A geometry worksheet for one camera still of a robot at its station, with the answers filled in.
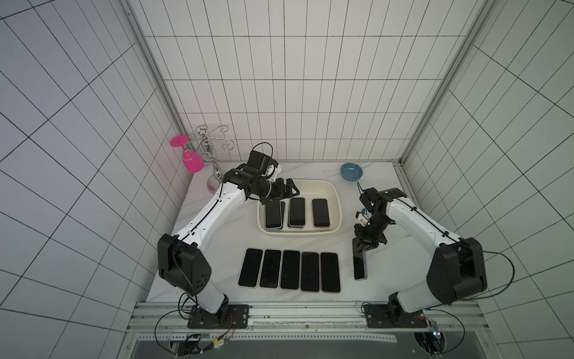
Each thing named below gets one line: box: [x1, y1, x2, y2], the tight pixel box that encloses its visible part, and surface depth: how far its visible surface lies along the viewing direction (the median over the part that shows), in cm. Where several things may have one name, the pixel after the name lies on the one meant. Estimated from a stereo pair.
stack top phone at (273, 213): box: [265, 200, 282, 229], surface depth 97 cm
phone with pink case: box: [300, 252, 320, 292], surface depth 85 cm
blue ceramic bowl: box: [340, 162, 364, 182], surface depth 116 cm
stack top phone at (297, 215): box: [287, 197, 306, 229], surface depth 100 cm
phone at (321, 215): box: [311, 198, 331, 229], surface depth 97 cm
